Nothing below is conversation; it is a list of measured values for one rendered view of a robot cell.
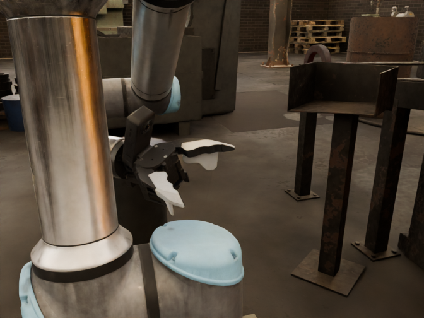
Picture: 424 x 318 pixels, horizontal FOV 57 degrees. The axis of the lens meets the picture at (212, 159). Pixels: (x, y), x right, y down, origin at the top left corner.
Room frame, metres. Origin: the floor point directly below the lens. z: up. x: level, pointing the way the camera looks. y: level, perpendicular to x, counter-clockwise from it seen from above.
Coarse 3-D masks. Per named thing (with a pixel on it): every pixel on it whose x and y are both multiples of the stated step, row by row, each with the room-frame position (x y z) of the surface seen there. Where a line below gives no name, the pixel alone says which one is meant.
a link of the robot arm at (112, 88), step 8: (104, 80) 0.74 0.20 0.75; (112, 80) 0.75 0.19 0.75; (120, 80) 0.75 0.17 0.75; (104, 88) 0.72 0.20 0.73; (112, 88) 0.73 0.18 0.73; (120, 88) 0.73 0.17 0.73; (104, 96) 0.72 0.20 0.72; (112, 96) 0.72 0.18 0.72; (120, 96) 0.72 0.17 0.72; (112, 104) 0.72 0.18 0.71; (120, 104) 0.72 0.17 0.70; (112, 112) 0.73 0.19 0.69; (120, 112) 0.73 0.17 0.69
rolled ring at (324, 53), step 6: (312, 48) 1.87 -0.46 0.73; (318, 48) 1.83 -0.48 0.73; (324, 48) 1.81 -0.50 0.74; (306, 54) 1.92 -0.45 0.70; (312, 54) 1.89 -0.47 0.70; (324, 54) 1.78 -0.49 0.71; (330, 54) 1.79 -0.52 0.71; (306, 60) 1.92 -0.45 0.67; (312, 60) 1.92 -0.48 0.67; (324, 60) 1.78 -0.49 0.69; (330, 60) 1.78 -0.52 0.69
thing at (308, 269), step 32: (320, 64) 1.36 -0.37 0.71; (352, 64) 1.30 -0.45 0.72; (288, 96) 1.21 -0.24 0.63; (320, 96) 1.36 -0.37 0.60; (352, 96) 1.29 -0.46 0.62; (384, 96) 1.12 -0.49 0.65; (352, 128) 1.16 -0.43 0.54; (352, 160) 1.20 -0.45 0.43; (320, 256) 1.19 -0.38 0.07; (352, 288) 1.11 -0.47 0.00
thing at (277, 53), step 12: (276, 0) 7.67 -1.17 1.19; (288, 0) 7.85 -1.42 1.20; (276, 12) 7.81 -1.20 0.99; (288, 12) 7.83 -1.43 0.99; (276, 24) 7.81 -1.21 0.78; (288, 24) 7.80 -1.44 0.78; (276, 36) 7.81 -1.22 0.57; (288, 36) 7.78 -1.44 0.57; (276, 48) 7.82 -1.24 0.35; (276, 60) 7.82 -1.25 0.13
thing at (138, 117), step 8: (136, 112) 0.61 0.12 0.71; (144, 112) 0.62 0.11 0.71; (152, 112) 0.62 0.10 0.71; (128, 120) 0.61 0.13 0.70; (136, 120) 0.60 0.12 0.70; (144, 120) 0.61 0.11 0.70; (152, 120) 0.62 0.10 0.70; (128, 128) 0.61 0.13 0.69; (136, 128) 0.60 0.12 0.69; (144, 128) 0.61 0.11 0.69; (152, 128) 0.65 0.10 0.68; (128, 136) 0.62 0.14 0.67; (136, 136) 0.61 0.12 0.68; (144, 136) 0.63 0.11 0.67; (128, 144) 0.63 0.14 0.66; (136, 144) 0.62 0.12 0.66; (144, 144) 0.65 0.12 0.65; (128, 152) 0.64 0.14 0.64; (136, 152) 0.63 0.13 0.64; (128, 160) 0.64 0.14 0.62
